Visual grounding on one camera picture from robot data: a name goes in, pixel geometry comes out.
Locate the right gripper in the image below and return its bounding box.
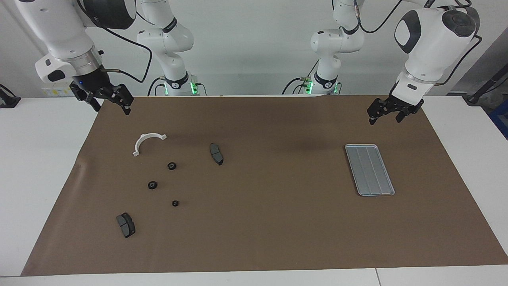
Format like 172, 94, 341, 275
70, 65, 134, 116

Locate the black cable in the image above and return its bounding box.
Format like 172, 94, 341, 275
435, 35, 483, 86
147, 77, 165, 97
99, 26, 154, 84
351, 0, 401, 35
282, 60, 320, 95

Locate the silver metal tray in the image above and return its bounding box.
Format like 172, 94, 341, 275
344, 144, 396, 197

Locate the dark grey brake pad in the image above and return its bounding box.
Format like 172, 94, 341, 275
209, 143, 224, 166
115, 213, 136, 239

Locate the white curved plastic bracket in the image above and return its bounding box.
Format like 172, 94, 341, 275
133, 133, 167, 157

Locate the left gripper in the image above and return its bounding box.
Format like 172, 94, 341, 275
367, 92, 425, 126

